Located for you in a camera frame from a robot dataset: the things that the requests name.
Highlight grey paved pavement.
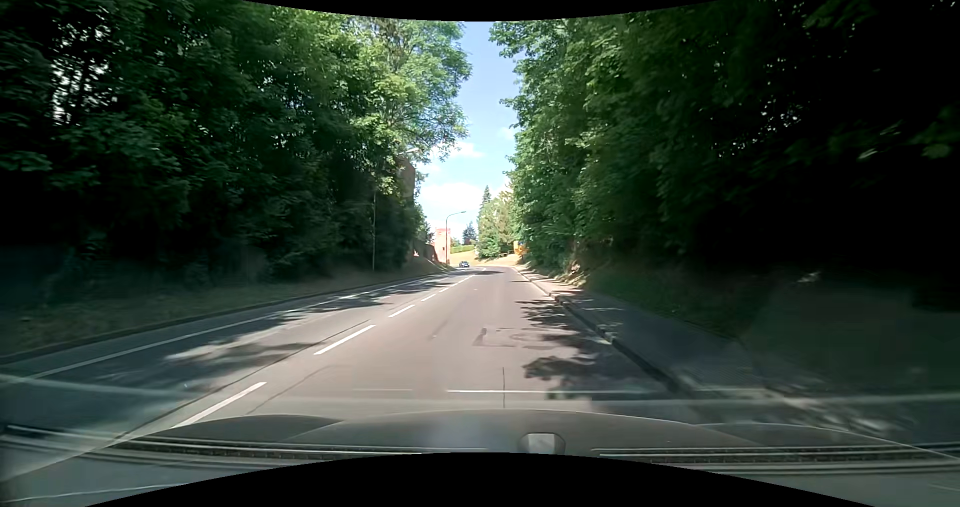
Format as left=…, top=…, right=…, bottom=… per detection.
left=517, top=267, right=960, bottom=448

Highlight grey asphalt road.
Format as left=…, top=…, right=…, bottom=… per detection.
left=0, top=265, right=676, bottom=502

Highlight wood of green trees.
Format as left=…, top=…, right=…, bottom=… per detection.
left=491, top=0, right=960, bottom=313
left=0, top=0, right=474, bottom=305

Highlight road markings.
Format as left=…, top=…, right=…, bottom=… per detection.
left=30, top=270, right=654, bottom=428

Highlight green trees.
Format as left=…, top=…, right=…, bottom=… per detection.
left=461, top=186, right=520, bottom=260

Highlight grass bank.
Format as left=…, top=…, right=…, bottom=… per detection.
left=536, top=255, right=960, bottom=399
left=0, top=258, right=451, bottom=358

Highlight grey lamp post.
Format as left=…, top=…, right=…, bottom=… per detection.
left=444, top=210, right=468, bottom=266

